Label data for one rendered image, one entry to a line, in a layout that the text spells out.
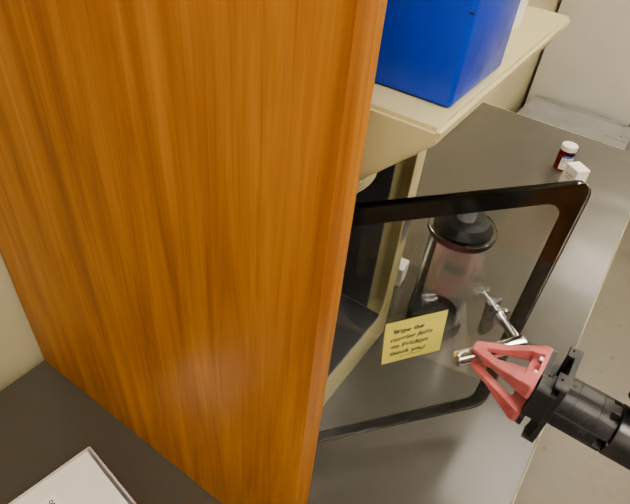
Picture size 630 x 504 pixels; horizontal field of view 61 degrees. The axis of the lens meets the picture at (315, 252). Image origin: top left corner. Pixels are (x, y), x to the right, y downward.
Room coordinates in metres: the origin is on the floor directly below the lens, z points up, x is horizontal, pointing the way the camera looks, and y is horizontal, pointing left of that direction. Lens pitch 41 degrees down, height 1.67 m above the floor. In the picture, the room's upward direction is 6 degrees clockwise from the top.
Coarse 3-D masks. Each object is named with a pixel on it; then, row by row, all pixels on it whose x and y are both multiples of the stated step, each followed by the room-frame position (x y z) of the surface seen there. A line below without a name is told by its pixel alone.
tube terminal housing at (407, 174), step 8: (424, 152) 0.63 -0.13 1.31; (408, 160) 0.65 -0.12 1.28; (416, 160) 0.61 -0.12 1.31; (400, 168) 0.64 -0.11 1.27; (408, 168) 0.65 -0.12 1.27; (416, 168) 0.62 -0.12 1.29; (400, 176) 0.65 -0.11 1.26; (408, 176) 0.65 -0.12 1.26; (416, 176) 0.63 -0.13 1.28; (392, 184) 0.63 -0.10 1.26; (400, 184) 0.65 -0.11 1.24; (408, 184) 0.64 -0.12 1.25; (416, 184) 0.63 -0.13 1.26; (392, 192) 0.63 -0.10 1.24; (400, 192) 0.65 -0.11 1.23; (408, 192) 0.61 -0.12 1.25
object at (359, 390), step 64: (512, 192) 0.43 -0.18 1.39; (576, 192) 0.46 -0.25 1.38; (384, 256) 0.39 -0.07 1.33; (448, 256) 0.42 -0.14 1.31; (512, 256) 0.44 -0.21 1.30; (384, 320) 0.40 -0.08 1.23; (448, 320) 0.43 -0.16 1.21; (512, 320) 0.46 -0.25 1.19; (384, 384) 0.41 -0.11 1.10; (448, 384) 0.44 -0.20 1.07
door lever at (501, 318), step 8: (504, 312) 0.45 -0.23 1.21; (496, 320) 0.45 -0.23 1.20; (504, 320) 0.44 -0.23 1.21; (504, 328) 0.43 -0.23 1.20; (512, 328) 0.43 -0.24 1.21; (512, 336) 0.42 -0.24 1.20; (520, 336) 0.42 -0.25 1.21; (512, 344) 0.40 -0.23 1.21; (520, 344) 0.40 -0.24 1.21; (456, 352) 0.39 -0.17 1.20; (464, 352) 0.39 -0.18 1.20; (472, 352) 0.39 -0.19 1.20; (456, 360) 0.38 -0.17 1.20; (464, 360) 0.38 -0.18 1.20; (472, 360) 0.38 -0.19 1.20; (480, 360) 0.39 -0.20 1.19
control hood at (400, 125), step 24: (528, 24) 0.54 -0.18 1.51; (552, 24) 0.55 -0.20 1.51; (528, 48) 0.47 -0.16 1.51; (504, 72) 0.42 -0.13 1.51; (384, 96) 0.35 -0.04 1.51; (408, 96) 0.35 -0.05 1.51; (480, 96) 0.37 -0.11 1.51; (384, 120) 0.33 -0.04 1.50; (408, 120) 0.32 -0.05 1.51; (432, 120) 0.32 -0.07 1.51; (456, 120) 0.33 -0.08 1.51; (384, 144) 0.32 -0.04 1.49; (408, 144) 0.32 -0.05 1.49; (432, 144) 0.31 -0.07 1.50; (384, 168) 0.33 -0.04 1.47
